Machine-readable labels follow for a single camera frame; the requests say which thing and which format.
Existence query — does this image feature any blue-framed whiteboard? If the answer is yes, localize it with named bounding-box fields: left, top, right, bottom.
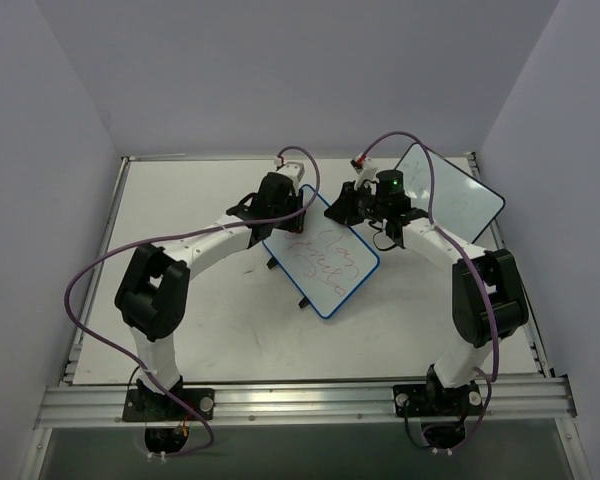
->
left=263, top=195, right=380, bottom=319

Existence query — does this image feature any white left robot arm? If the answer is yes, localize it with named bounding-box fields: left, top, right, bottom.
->
left=114, top=163, right=304, bottom=419

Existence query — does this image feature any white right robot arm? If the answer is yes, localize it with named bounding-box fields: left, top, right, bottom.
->
left=325, top=169, right=529, bottom=413

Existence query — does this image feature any black-framed whiteboard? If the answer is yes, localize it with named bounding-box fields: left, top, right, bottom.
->
left=395, top=145, right=506, bottom=241

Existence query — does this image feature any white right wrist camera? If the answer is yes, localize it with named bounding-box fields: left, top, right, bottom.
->
left=350, top=154, right=378, bottom=190

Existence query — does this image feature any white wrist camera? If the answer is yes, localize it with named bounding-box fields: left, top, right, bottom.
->
left=274, top=157, right=305, bottom=192
left=350, top=154, right=378, bottom=190

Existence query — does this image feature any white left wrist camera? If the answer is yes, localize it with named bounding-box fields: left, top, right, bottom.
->
left=274, top=157, right=305, bottom=192

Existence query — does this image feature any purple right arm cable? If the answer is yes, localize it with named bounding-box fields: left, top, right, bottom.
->
left=357, top=130, right=499, bottom=454

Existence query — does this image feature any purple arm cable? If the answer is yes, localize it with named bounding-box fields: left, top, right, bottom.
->
left=63, top=145, right=322, bottom=459
left=357, top=130, right=499, bottom=454

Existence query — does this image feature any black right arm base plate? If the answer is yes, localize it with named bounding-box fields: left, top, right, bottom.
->
left=392, top=382, right=483, bottom=418

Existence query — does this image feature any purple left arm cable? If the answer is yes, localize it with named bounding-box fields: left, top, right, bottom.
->
left=63, top=145, right=322, bottom=459

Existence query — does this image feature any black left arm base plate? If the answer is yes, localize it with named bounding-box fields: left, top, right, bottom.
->
left=121, top=385, right=215, bottom=423

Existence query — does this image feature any aluminium front rail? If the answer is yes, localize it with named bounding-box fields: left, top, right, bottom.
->
left=35, top=375, right=576, bottom=429

